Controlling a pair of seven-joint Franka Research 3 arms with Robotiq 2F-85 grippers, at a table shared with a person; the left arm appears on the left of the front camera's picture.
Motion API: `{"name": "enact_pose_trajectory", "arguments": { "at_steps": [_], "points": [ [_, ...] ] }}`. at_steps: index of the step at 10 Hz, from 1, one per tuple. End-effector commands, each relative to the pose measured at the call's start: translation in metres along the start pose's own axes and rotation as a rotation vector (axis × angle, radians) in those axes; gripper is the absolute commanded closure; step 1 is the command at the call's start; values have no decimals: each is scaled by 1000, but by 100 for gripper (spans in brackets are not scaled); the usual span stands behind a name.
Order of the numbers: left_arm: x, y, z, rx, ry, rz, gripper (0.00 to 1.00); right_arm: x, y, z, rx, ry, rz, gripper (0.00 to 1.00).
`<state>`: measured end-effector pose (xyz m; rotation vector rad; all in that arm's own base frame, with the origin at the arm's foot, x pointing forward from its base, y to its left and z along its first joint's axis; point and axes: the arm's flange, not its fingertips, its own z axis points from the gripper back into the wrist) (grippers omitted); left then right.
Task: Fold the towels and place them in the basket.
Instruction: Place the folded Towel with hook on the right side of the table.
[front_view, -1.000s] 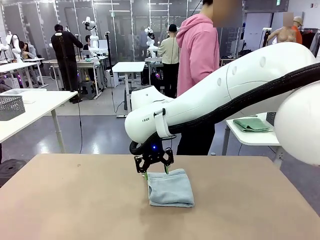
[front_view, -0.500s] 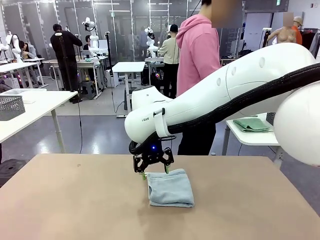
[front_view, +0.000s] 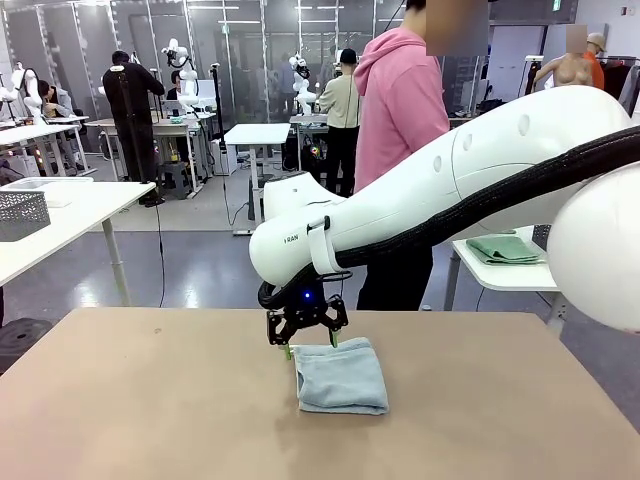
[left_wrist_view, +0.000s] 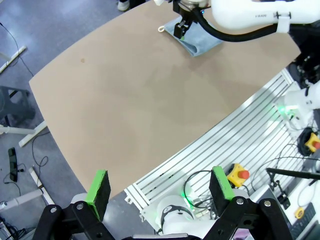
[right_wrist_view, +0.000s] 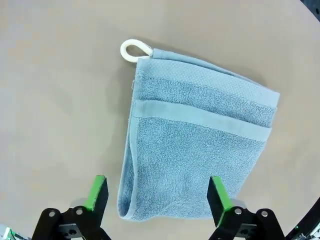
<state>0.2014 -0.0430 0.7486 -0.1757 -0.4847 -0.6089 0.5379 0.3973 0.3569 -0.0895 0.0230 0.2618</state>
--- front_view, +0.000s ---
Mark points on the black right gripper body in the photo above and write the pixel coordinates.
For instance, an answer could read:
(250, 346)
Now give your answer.
(306, 305)

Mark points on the right gripper black finger with green pad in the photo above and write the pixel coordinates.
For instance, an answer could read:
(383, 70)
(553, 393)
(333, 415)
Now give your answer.
(280, 330)
(337, 315)

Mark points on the light blue terry towel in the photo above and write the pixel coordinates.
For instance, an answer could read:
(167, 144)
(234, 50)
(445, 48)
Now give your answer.
(340, 380)

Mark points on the green towel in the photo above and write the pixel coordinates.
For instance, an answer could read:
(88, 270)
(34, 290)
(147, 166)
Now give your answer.
(505, 249)

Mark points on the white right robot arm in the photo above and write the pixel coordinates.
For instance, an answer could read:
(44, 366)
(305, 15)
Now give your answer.
(400, 200)

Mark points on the dark grey mesh basket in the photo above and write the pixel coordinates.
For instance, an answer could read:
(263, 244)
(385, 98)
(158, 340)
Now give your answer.
(541, 237)

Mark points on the light grey perforated basket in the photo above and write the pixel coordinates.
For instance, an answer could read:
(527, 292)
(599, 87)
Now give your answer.
(22, 215)

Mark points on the white standing desk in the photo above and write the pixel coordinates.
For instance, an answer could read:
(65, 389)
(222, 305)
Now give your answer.
(255, 135)

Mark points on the grey plastic step stool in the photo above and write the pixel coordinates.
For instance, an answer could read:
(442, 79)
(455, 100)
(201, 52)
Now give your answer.
(176, 177)

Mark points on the person in beige jacket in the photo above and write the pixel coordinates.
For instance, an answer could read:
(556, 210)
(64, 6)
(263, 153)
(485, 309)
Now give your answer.
(340, 110)

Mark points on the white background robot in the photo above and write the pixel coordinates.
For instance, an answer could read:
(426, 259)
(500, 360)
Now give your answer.
(302, 95)
(30, 90)
(187, 85)

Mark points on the black pole stand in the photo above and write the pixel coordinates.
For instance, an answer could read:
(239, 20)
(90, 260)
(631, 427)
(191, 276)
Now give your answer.
(218, 110)

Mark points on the person in pink hoodie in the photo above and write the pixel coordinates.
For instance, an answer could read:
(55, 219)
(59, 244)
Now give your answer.
(400, 100)

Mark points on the wooden top work table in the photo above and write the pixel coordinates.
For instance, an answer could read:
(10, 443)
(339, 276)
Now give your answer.
(165, 125)

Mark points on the black tripod stand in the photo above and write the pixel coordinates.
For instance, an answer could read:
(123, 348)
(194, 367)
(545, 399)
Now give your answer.
(131, 130)

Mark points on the black round stool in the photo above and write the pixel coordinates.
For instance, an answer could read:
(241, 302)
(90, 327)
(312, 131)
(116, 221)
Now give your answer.
(20, 340)

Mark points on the person in black clothes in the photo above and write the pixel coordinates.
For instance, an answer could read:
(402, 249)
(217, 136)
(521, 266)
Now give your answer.
(132, 100)

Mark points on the clear plastic tray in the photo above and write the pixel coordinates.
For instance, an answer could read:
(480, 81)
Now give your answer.
(30, 184)

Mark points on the white work table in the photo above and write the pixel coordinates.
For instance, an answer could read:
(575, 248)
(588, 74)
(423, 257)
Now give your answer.
(30, 131)

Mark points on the seated person in grey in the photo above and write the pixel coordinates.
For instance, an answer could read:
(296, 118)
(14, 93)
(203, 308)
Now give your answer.
(57, 100)

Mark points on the bare torso mannequin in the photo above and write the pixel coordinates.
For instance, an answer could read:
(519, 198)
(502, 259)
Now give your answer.
(570, 70)

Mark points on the figure with orange shirt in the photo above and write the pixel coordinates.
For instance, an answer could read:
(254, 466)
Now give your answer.
(595, 65)

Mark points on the grey hanging garment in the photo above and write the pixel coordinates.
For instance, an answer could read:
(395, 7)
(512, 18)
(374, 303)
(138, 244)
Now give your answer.
(631, 92)

